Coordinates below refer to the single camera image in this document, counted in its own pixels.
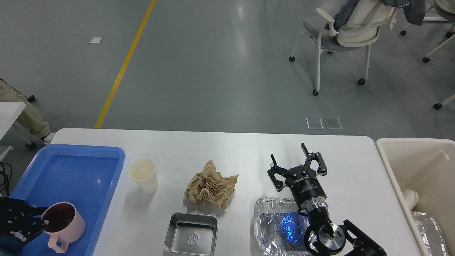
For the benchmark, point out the white office chair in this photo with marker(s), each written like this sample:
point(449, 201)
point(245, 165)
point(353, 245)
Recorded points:
point(361, 29)

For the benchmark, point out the white cup in bin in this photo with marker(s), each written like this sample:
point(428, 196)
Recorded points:
point(411, 198)

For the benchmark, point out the white side table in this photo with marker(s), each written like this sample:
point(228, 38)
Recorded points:
point(9, 112)

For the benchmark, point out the person in black sweater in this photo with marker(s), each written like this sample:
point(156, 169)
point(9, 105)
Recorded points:
point(29, 117)

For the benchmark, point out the crumpled brown paper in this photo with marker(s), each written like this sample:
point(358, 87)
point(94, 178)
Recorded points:
point(210, 186)

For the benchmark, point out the pink mug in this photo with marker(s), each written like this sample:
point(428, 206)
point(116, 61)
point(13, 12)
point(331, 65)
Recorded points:
point(65, 225)

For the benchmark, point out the cream paper cup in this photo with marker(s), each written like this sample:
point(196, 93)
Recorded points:
point(143, 172)

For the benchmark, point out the aluminium foil tray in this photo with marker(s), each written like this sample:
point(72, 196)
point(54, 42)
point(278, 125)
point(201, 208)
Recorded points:
point(279, 229)

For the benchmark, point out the grey jacket on chair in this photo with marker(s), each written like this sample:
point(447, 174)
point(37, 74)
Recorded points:
point(414, 11)

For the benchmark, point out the square steel tray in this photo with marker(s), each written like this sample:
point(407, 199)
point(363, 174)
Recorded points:
point(191, 234)

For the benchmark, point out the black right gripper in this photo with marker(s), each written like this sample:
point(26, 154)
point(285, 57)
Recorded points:
point(305, 188)

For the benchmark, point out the beige plastic bin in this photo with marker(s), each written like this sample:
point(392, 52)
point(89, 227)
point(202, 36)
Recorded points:
point(426, 166)

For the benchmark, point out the blue plastic tray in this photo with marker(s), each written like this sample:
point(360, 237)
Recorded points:
point(83, 175)

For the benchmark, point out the floor outlet plates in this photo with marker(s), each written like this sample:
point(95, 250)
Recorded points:
point(319, 124)

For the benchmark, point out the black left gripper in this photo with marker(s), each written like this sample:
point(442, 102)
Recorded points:
point(18, 216)

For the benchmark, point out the foil tray in bin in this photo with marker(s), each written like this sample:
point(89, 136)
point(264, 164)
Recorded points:
point(430, 233)

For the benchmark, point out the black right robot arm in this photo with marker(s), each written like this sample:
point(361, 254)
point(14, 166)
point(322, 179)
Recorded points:
point(322, 237)

